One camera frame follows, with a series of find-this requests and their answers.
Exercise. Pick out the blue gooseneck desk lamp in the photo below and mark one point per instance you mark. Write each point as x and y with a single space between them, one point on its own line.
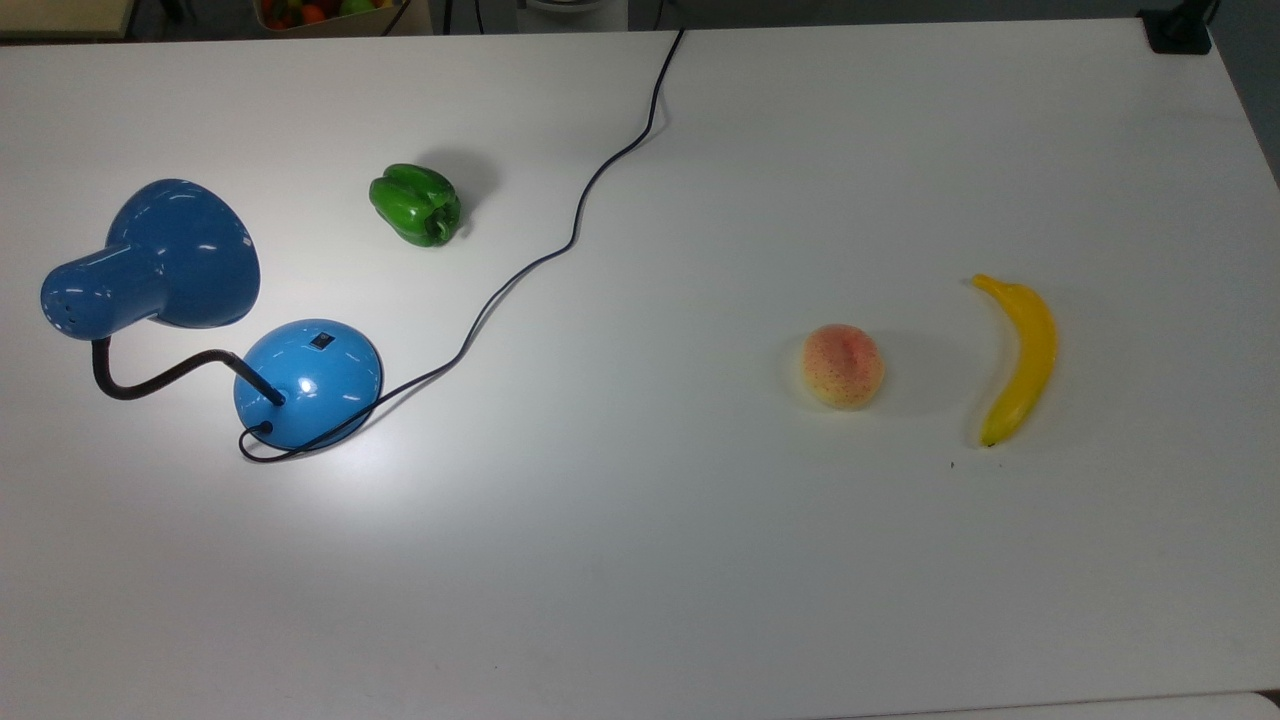
175 255

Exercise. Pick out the pink yellow peach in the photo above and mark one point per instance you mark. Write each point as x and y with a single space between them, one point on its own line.
842 367

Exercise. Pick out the green bell pepper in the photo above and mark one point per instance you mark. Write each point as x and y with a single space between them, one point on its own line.
410 205

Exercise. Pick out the yellow banana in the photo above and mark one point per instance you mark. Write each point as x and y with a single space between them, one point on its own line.
1030 350

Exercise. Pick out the basket of toy fruit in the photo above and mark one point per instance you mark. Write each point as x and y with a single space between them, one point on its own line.
320 14

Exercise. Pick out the black table clamp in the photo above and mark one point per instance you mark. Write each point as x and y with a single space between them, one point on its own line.
1178 30

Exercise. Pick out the wooden side table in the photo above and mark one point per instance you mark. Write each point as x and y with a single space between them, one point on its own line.
60 16

